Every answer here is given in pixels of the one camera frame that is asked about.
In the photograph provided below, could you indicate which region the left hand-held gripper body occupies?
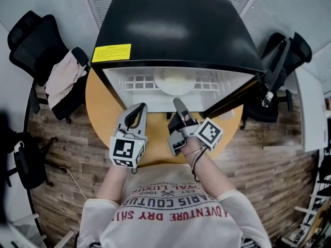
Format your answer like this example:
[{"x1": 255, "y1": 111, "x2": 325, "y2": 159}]
[{"x1": 108, "y1": 112, "x2": 149, "y2": 169}]

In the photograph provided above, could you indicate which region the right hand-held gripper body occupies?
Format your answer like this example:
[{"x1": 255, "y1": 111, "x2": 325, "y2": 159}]
[{"x1": 167, "y1": 112, "x2": 224, "y2": 157}]

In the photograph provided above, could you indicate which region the white plate of food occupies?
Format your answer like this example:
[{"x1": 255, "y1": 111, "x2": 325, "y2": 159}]
[{"x1": 155, "y1": 69, "x2": 201, "y2": 96}]

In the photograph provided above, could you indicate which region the black mini fridge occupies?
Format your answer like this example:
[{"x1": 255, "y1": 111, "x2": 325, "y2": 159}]
[{"x1": 90, "y1": 0, "x2": 292, "y2": 119}]

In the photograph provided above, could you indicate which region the person's right forearm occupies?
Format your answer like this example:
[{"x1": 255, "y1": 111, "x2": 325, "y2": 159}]
[{"x1": 180, "y1": 136, "x2": 236, "y2": 202}]

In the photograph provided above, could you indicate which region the person's left forearm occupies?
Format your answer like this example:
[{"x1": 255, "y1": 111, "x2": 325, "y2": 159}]
[{"x1": 96, "y1": 164, "x2": 129, "y2": 204}]

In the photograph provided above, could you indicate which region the yellow warning sticker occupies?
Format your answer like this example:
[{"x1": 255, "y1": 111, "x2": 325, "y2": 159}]
[{"x1": 92, "y1": 43, "x2": 132, "y2": 63}]

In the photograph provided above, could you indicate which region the clear plastic bottle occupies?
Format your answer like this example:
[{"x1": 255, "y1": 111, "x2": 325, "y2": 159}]
[{"x1": 261, "y1": 91, "x2": 274, "y2": 109}]

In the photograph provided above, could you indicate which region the pink garment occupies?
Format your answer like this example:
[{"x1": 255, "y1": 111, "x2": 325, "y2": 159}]
[{"x1": 44, "y1": 50, "x2": 89, "y2": 111}]

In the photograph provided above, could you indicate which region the person's white printed shirt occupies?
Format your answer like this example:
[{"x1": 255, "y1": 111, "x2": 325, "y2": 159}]
[{"x1": 77, "y1": 163, "x2": 273, "y2": 248}]

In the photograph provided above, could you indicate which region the white desk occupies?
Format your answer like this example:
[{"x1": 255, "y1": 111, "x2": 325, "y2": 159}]
[{"x1": 294, "y1": 68, "x2": 329, "y2": 152}]

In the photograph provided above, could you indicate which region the black mesh office chair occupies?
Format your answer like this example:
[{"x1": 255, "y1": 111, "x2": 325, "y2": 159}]
[
  {"x1": 242, "y1": 32, "x2": 313, "y2": 130},
  {"x1": 7, "y1": 10, "x2": 92, "y2": 124}
]

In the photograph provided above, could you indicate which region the thin wrist bracelet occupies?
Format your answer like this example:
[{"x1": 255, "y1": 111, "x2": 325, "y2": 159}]
[{"x1": 183, "y1": 146, "x2": 205, "y2": 158}]

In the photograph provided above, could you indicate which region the white wire fridge shelf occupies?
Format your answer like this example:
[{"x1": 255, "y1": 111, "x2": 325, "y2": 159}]
[{"x1": 124, "y1": 73, "x2": 221, "y2": 91}]

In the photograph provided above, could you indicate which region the black wrist cord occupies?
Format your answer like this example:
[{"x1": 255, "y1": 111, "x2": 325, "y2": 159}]
[{"x1": 190, "y1": 146, "x2": 208, "y2": 183}]

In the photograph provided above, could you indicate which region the white floor cable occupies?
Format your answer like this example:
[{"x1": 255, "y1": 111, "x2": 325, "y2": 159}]
[{"x1": 58, "y1": 165, "x2": 88, "y2": 200}]

